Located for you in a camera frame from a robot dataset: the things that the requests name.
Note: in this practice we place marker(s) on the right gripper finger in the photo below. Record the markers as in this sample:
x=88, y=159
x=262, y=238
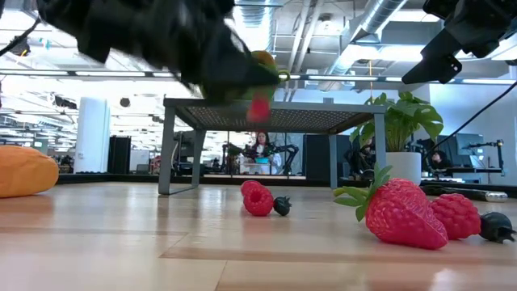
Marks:
x=436, y=60

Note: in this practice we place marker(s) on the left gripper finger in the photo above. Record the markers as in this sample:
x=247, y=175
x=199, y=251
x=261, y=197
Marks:
x=250, y=68
x=218, y=91

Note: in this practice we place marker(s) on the red cherry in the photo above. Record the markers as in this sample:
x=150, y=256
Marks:
x=248, y=186

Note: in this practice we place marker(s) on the large red strawberry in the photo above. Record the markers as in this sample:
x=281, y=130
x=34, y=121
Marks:
x=404, y=218

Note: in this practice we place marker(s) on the background black robot arm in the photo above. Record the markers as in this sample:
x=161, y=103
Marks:
x=288, y=155

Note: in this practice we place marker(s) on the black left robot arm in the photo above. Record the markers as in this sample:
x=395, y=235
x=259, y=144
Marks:
x=81, y=24

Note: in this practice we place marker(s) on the green plant in white pot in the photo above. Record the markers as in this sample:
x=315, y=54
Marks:
x=404, y=121

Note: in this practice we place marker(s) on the person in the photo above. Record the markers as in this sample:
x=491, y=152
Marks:
x=438, y=159
x=263, y=149
x=365, y=155

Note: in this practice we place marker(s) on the blue bowl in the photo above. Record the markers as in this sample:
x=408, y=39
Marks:
x=261, y=160

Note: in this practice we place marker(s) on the grey perforated metal shelf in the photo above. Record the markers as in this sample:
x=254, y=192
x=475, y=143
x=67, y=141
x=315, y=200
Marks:
x=323, y=108

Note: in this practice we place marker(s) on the background computer monitor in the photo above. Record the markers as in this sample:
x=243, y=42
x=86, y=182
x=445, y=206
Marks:
x=468, y=143

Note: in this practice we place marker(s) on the black partition panel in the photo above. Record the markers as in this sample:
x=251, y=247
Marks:
x=317, y=155

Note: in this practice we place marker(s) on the black tall cabinet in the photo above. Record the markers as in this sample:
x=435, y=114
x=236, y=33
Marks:
x=119, y=153

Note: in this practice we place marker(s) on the red raspberry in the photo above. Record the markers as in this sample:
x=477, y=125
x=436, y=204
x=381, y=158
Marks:
x=456, y=216
x=258, y=202

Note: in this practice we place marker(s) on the white round pillar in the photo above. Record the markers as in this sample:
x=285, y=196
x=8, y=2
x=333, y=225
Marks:
x=93, y=133

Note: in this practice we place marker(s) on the blueberry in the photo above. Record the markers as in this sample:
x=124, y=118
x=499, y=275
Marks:
x=494, y=226
x=282, y=206

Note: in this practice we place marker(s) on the silver ventilation duct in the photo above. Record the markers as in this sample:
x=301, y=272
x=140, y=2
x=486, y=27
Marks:
x=379, y=16
x=254, y=20

